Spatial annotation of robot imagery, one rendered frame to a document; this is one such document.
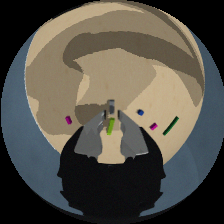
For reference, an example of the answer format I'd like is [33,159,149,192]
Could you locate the dark green rod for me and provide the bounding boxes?
[163,116,179,136]

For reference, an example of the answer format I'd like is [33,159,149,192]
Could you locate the grey rod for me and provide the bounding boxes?
[109,100,114,115]

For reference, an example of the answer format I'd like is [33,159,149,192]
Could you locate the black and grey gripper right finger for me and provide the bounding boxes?
[118,110,166,179]

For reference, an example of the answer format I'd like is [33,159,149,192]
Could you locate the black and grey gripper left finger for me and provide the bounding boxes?
[57,110,106,178]

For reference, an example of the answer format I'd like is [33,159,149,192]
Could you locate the lime green rod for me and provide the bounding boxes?
[107,117,115,135]

